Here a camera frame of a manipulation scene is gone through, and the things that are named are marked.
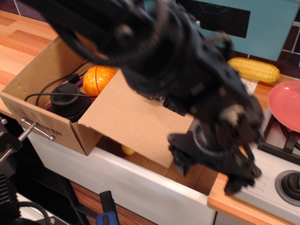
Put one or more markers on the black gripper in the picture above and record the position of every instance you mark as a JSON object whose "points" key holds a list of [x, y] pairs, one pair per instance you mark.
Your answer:
{"points": [[223, 147]]}

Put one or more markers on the brown cardboard kitchen set box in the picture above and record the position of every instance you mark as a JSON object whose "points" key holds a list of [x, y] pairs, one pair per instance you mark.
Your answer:
{"points": [[118, 114]]}

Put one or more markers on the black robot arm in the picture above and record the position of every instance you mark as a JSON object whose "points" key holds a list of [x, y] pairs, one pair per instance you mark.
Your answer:
{"points": [[165, 52]]}

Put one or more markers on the white toy sink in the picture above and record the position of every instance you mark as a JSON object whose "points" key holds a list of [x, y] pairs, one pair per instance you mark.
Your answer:
{"points": [[140, 190]]}

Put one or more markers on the grey toy stove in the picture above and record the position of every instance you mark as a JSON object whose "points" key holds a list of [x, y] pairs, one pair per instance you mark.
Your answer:
{"points": [[263, 194]]}

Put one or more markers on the black stove knob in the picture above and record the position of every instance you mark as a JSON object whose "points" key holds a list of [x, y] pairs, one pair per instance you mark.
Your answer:
{"points": [[287, 185]]}

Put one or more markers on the yellow toy corn in sink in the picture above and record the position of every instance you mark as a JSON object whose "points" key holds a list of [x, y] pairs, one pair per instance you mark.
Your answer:
{"points": [[126, 150]]}

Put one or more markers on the pink plate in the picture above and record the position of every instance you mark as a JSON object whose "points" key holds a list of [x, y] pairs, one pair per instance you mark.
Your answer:
{"points": [[284, 103]]}

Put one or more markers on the yellow toy corn on counter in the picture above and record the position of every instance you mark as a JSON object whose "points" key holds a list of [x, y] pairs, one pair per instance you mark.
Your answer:
{"points": [[255, 70]]}

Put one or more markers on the orange toy pumpkin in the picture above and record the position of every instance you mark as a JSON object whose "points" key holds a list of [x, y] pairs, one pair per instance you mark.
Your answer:
{"points": [[97, 78]]}

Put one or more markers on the teal box with black panel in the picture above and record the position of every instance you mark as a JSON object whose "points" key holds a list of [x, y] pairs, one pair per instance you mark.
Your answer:
{"points": [[256, 27]]}

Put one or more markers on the metal clamp with black body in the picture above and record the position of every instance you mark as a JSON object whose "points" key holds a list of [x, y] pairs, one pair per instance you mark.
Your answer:
{"points": [[10, 144]]}

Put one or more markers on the blue black clamp handle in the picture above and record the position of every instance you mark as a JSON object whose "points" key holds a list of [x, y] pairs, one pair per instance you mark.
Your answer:
{"points": [[109, 215]]}

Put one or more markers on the black round device with cable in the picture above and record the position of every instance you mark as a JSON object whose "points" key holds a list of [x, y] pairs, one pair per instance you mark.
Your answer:
{"points": [[67, 96]]}

